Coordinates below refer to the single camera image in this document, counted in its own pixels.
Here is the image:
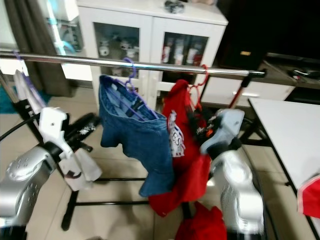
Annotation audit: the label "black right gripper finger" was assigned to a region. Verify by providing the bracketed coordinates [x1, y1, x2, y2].
[186, 106, 202, 135]

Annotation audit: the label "small white garment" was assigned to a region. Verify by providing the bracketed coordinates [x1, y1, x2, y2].
[12, 70, 48, 126]

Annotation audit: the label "red plastic hanger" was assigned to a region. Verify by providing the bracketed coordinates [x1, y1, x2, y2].
[187, 64, 210, 111]

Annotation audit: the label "red printed shirt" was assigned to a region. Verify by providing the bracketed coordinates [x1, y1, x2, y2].
[149, 80, 212, 218]

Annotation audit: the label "blue denim shorts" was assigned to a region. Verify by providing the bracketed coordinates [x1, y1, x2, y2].
[99, 75, 176, 197]

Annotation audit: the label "teal floor mat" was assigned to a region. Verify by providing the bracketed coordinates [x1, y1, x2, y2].
[0, 86, 23, 115]

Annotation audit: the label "white table black legs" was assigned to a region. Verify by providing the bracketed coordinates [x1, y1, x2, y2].
[249, 97, 320, 221]

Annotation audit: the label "crumpled red cloth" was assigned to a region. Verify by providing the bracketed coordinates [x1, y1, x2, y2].
[175, 201, 228, 240]

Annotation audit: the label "grey curtain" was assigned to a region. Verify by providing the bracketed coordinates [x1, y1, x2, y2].
[16, 0, 71, 97]

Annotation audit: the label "white glass-door cabinet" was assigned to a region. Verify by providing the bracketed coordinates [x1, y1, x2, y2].
[77, 0, 229, 108]

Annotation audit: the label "small black object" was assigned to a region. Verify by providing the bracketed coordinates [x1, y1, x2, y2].
[164, 0, 186, 14]

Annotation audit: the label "black television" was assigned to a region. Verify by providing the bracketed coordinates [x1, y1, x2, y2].
[217, 0, 320, 81]

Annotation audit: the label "red cloth white trim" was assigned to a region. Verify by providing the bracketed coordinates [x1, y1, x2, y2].
[297, 174, 320, 219]

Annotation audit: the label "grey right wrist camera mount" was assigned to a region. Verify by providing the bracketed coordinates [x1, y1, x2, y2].
[200, 109, 246, 155]

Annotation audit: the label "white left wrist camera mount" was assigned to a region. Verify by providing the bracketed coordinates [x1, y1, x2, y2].
[39, 107, 103, 192]

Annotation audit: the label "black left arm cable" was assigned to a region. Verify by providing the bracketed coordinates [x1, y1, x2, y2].
[0, 115, 42, 142]

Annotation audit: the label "chrome clothes rack rail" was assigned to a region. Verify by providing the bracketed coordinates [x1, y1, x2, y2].
[0, 50, 267, 79]

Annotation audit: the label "black clothes rack frame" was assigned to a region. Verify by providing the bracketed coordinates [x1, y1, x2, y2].
[0, 52, 301, 232]

